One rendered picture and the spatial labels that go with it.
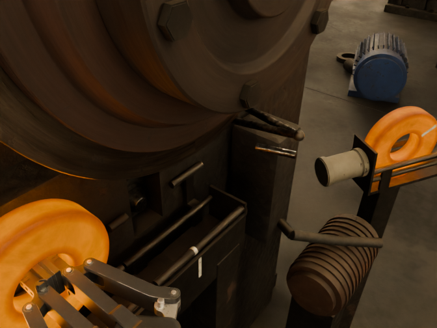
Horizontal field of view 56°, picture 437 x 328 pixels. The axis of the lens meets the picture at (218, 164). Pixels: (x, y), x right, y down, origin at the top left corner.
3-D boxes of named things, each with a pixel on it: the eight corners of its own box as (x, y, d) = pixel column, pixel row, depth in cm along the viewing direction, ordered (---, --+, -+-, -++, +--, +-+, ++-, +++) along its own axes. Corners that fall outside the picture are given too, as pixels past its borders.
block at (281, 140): (222, 223, 85) (226, 122, 71) (245, 203, 90) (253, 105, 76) (266, 248, 80) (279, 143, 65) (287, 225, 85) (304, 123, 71)
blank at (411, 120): (375, 181, 91) (384, 191, 89) (350, 140, 82) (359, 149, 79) (436, 138, 89) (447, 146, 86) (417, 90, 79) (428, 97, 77)
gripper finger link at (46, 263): (52, 275, 37) (60, 270, 37) (10, 236, 40) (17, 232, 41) (59, 295, 39) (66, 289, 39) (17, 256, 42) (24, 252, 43)
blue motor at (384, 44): (344, 105, 249) (357, 49, 229) (351, 69, 293) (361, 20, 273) (398, 114, 241) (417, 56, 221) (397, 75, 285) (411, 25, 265)
